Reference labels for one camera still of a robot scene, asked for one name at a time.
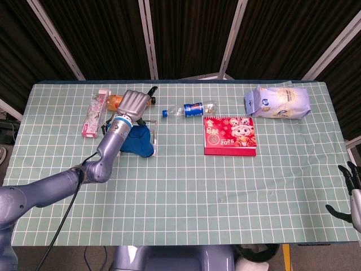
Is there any clear bottle with blue label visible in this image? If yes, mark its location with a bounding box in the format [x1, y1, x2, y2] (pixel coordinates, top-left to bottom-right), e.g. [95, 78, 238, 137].
[161, 100, 218, 119]

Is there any red desk calendar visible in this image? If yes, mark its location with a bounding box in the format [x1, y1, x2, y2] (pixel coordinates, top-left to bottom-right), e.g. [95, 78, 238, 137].
[203, 115, 258, 156]

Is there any metal wire rack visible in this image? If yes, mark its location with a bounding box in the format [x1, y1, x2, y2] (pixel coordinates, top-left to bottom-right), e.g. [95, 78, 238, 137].
[117, 119, 159, 157]

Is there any blue towel with dark back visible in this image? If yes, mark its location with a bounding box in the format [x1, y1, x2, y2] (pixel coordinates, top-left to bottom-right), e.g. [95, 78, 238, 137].
[120, 124, 155, 159]

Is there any pink floral toothpaste box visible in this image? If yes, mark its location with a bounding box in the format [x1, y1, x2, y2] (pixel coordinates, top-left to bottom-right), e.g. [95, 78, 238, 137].
[81, 88, 111, 139]

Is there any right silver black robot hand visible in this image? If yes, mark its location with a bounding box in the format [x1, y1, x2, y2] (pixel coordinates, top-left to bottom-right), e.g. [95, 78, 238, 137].
[325, 161, 361, 232]

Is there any black floor cable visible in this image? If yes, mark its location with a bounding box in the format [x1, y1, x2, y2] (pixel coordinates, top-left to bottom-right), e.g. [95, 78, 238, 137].
[83, 246, 109, 271]

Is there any lavender robot base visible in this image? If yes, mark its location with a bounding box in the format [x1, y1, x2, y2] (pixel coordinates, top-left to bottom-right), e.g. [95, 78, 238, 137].
[112, 244, 236, 271]

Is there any orange tea drink bottle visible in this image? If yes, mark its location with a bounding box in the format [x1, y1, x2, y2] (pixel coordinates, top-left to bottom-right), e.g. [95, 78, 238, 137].
[107, 94, 157, 111]

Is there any green checkered tablecloth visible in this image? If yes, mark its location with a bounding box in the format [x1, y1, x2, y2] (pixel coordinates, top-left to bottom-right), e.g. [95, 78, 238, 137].
[0, 80, 361, 247]

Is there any white divider frame post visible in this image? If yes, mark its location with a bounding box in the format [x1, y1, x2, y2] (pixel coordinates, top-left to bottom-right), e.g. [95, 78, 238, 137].
[218, 0, 249, 80]
[301, 12, 361, 81]
[27, 0, 86, 81]
[137, 0, 159, 80]
[0, 98, 23, 121]
[345, 138, 361, 164]

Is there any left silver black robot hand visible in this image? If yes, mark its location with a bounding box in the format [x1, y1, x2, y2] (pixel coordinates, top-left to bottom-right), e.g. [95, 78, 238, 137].
[116, 86, 159, 126]

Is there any lavender tissue pack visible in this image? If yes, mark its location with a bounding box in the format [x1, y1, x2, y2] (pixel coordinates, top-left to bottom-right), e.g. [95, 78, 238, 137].
[244, 84, 311, 121]

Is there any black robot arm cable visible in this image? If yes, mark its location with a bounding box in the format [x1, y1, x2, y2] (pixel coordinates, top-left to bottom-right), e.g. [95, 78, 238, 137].
[43, 152, 99, 271]

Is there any black waste bin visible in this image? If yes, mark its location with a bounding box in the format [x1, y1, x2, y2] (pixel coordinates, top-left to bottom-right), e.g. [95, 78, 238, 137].
[235, 244, 280, 271]

